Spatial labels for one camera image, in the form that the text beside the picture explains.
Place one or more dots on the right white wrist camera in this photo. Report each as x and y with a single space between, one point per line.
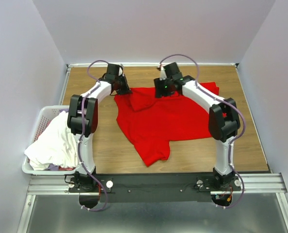
162 74

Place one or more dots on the white t shirt in basket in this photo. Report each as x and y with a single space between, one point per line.
55 146

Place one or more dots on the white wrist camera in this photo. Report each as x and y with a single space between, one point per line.
162 74
121 70

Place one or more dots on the red t shirt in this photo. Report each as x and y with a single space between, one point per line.
151 123

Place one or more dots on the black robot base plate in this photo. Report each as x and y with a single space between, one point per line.
152 187

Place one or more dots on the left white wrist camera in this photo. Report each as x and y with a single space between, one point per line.
121 70

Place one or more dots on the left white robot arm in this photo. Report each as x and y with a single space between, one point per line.
83 118

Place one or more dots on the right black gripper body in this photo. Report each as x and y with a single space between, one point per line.
168 90

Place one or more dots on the white laundry basket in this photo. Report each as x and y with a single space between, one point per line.
46 115

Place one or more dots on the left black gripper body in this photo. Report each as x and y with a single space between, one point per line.
121 86

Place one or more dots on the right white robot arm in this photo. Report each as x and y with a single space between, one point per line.
223 117

